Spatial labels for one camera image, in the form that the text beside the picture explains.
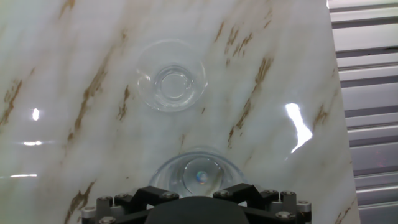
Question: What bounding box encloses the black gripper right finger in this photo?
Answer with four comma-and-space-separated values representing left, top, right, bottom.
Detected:
213, 183, 313, 224

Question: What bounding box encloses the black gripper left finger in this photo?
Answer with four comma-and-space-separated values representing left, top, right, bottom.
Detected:
82, 185, 180, 224

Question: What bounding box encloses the white marble pattern board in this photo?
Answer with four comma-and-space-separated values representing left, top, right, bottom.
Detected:
0, 0, 361, 224

